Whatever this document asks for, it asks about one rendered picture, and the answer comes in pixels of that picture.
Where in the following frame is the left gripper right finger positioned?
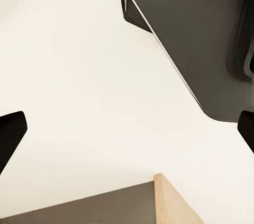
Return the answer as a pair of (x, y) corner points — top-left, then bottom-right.
(237, 110), (254, 153)

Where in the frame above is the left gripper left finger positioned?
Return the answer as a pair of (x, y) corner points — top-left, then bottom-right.
(0, 111), (28, 174)

